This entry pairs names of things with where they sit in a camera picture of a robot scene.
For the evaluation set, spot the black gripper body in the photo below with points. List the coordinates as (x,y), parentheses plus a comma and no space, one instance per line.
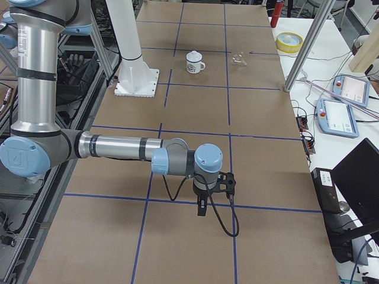
(202,194)

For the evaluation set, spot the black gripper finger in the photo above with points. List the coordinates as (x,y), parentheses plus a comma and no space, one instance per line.
(201,207)

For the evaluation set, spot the white enamel mug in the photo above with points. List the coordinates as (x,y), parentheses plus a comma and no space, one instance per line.
(195,65)

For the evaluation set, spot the white mug lid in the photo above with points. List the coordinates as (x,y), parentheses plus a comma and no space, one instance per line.
(194,56)

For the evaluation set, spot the clear plastic funnel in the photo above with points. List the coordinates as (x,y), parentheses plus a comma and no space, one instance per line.
(238,60)

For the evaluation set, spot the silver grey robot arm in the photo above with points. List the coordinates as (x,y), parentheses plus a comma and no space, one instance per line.
(38,144)

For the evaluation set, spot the lower orange terminal block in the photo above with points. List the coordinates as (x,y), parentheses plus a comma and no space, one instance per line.
(308,145)

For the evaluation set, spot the orange terminal block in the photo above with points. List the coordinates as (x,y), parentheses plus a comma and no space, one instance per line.
(308,145)
(302,123)

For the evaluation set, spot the black computer box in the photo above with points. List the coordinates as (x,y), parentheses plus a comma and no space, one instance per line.
(327,198)

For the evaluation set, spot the upper orange terminal block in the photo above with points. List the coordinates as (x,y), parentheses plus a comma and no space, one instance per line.
(302,123)

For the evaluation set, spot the lower teach pendant tablet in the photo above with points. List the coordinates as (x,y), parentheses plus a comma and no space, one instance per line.
(336,118)

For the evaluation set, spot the teach pendant tablet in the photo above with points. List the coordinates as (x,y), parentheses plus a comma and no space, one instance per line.
(336,118)
(353,89)

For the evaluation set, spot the black monitor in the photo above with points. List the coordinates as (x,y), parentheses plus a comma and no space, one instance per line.
(356,177)

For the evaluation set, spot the yellow tape roll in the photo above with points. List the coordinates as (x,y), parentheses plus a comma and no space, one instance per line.
(289,42)

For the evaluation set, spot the upper teach pendant tablet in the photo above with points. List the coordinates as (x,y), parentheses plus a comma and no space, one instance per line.
(353,89)

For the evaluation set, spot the red cylinder bottle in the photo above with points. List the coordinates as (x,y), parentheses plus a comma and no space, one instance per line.
(276,13)

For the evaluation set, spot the wooden beam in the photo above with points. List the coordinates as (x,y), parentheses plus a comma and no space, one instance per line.
(366,54)

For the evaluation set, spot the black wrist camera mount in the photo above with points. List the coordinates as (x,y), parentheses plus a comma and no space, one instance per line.
(225,184)

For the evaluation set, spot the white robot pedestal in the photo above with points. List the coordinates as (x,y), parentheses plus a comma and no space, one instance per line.
(135,78)

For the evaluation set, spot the aluminium frame post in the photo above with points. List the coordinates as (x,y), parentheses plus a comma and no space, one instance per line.
(315,28)

